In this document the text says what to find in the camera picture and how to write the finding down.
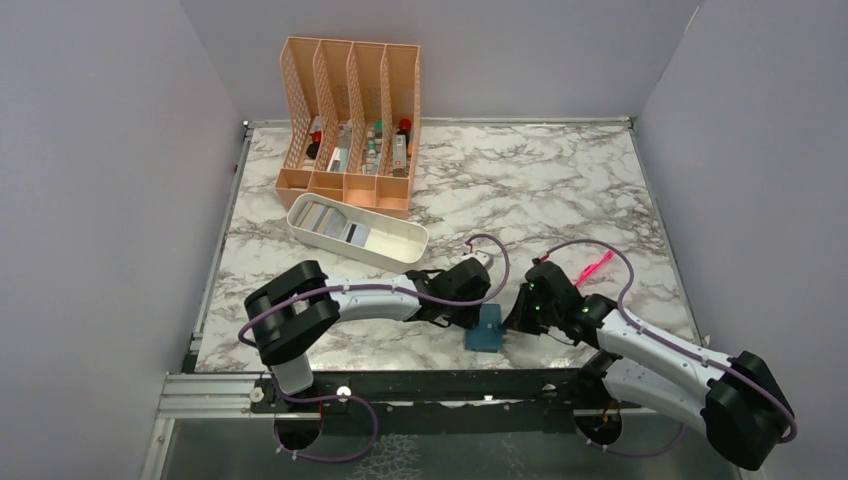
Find peach plastic file organizer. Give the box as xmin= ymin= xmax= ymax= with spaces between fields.
xmin=275 ymin=37 xmax=422 ymax=219

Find teal capped tubes in organizer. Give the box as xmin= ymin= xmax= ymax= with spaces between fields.
xmin=362 ymin=120 xmax=383 ymax=175

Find grey box in organizer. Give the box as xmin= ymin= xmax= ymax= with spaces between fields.
xmin=326 ymin=124 xmax=352 ymax=173

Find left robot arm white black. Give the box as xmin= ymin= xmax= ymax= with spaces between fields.
xmin=238 ymin=257 xmax=491 ymax=411

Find pink small object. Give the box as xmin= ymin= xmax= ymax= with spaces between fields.
xmin=574 ymin=250 xmax=615 ymax=287

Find white oblong plastic tray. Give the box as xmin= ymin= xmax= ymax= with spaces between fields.
xmin=286 ymin=193 xmax=429 ymax=273

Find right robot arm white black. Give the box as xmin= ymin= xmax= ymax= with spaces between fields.
xmin=504 ymin=261 xmax=794 ymax=470

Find red black item in organizer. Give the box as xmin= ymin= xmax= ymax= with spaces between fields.
xmin=306 ymin=130 xmax=323 ymax=160

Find red capped stick in organizer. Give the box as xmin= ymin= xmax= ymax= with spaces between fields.
xmin=391 ymin=118 xmax=412 ymax=177

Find teal card holder wallet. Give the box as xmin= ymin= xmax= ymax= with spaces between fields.
xmin=464 ymin=303 xmax=504 ymax=353

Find black mounting rail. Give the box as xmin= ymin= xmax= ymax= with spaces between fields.
xmin=249 ymin=368 xmax=612 ymax=434

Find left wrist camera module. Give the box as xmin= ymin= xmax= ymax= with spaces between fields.
xmin=462 ymin=246 xmax=494 ymax=270

